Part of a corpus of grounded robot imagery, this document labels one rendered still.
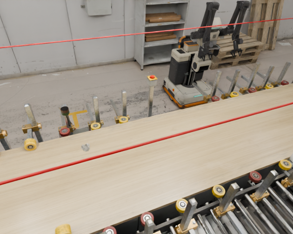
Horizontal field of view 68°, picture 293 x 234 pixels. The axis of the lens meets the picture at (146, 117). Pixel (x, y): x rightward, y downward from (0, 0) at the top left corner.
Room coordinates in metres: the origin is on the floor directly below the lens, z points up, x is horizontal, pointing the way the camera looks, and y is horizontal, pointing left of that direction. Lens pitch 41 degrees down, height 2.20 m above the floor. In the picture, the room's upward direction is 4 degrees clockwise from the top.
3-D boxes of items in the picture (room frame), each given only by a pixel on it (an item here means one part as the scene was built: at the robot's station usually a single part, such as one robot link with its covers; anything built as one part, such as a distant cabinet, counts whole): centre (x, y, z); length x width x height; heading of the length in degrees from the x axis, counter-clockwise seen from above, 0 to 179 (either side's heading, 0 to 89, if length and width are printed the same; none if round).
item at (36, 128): (1.23, 0.91, 0.95); 0.14 x 0.06 x 0.05; 115
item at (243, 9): (2.81, -1.06, 1.40); 0.11 x 0.06 x 0.43; 115
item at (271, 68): (2.29, -1.38, 0.86); 0.04 x 0.04 x 0.48; 25
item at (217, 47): (2.89, -0.79, 0.99); 0.28 x 0.16 x 0.22; 115
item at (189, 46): (3.26, -0.62, 0.87); 0.23 x 0.15 x 0.11; 115
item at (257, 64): (2.19, -1.15, 0.94); 0.04 x 0.04 x 0.48; 25
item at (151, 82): (1.67, -0.03, 1.18); 0.07 x 0.07 x 0.08; 25
